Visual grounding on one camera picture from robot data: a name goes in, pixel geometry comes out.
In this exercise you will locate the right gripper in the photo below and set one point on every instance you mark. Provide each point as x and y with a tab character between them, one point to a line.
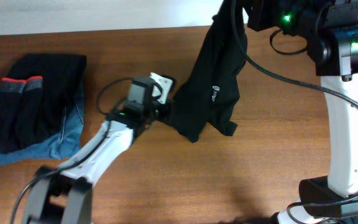
265	14

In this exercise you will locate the right dark sock red cuff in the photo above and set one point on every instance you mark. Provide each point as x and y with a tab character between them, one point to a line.
26	122

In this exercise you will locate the folded black garment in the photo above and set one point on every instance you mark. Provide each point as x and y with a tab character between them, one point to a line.
61	75

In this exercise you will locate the middle dark sock red cuff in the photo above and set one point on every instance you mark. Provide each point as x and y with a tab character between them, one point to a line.
10	96

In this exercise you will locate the black t-shirt with logo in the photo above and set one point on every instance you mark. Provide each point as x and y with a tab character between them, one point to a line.
211	92

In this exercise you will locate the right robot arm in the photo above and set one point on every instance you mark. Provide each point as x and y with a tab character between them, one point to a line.
331	31

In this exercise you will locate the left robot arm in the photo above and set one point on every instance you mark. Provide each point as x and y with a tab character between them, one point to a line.
65	194

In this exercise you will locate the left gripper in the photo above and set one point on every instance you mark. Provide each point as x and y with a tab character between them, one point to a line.
165	111

